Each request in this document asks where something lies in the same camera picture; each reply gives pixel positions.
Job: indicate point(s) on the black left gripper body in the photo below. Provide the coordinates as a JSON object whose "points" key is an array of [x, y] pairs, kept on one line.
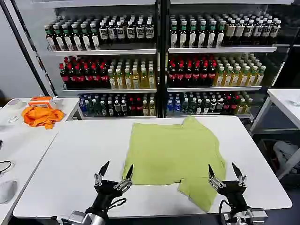
{"points": [[106, 191]]}

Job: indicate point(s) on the black slanted pole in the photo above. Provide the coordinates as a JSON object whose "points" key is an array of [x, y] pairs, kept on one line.
{"points": [[30, 49]]}

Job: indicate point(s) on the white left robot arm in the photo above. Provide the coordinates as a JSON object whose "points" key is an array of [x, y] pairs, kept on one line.
{"points": [[90, 219]]}

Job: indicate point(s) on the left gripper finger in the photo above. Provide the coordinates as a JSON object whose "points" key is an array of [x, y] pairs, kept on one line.
{"points": [[127, 175], [101, 172]]}

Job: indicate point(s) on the orange and white box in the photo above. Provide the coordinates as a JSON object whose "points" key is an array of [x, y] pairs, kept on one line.
{"points": [[39, 102]]}

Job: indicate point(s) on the white side table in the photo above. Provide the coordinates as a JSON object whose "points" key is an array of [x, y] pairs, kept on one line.
{"points": [[21, 143]]}

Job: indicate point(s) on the small clear plastic piece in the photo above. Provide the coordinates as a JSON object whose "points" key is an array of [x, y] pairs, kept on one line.
{"points": [[12, 119]]}

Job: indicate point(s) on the grey rounded object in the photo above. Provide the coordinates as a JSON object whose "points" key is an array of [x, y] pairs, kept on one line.
{"points": [[7, 191]]}

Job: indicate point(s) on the orange cloth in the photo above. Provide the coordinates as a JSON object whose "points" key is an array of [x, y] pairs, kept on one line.
{"points": [[42, 116]]}

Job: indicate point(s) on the white tape roll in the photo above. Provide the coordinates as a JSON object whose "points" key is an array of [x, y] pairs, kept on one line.
{"points": [[14, 103]]}

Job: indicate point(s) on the white table with grey legs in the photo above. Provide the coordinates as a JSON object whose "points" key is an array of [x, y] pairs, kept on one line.
{"points": [[283, 103]]}

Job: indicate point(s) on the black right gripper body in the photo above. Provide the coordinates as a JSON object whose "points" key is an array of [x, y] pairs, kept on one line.
{"points": [[234, 192]]}

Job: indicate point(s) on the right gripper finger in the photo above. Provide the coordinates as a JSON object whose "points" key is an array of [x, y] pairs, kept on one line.
{"points": [[214, 178], [239, 175]]}

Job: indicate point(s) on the green shirt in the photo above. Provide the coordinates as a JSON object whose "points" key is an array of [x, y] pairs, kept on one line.
{"points": [[173, 154]]}

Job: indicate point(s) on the black basket with grey clothes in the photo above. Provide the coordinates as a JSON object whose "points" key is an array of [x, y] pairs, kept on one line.
{"points": [[284, 152]]}

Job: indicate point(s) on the shelf unit with bottles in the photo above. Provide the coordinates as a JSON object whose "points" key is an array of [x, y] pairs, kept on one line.
{"points": [[215, 70], [105, 70]]}

